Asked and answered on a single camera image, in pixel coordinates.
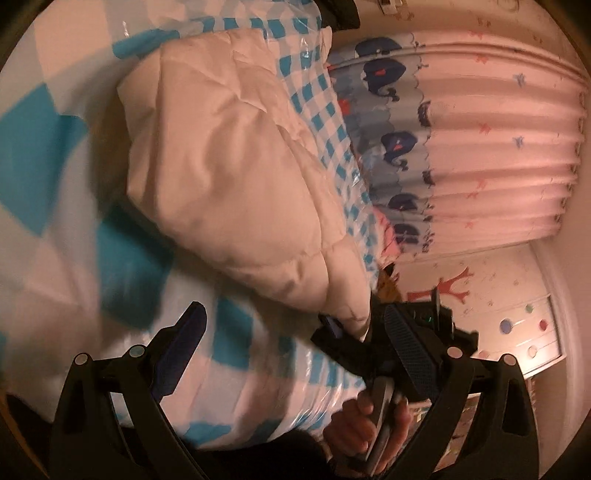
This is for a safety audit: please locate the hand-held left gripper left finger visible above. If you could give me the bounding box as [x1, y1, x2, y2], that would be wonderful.
[48, 302, 208, 480]

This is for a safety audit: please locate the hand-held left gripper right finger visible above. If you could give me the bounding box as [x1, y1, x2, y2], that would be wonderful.
[384, 304, 550, 480]

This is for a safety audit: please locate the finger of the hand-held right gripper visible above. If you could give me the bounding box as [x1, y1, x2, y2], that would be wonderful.
[310, 313, 373, 376]

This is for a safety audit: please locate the white quilted jacket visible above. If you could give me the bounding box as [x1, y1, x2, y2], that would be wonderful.
[115, 25, 373, 337]

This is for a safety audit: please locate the person's right hand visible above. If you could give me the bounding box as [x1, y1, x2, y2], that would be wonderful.
[323, 392, 413, 476]

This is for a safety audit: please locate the brown plush toy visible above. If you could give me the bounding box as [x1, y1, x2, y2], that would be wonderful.
[378, 263, 400, 298]

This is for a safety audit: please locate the pink cloth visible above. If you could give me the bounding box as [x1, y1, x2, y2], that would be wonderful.
[376, 210, 400, 259]

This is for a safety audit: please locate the white wardrobe with coloured dots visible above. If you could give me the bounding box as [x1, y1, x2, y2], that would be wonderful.
[466, 293, 567, 376]

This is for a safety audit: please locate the whale print curtain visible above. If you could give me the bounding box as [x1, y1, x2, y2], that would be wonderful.
[325, 30, 585, 267]

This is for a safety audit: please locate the blue checkered plastic bed cover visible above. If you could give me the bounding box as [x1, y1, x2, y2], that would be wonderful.
[0, 0, 384, 446]

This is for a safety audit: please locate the black clothing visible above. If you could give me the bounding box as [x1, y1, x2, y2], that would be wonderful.
[318, 0, 361, 31]

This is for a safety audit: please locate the red tree wall sticker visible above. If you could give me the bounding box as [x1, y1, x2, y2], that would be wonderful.
[406, 267, 474, 306]

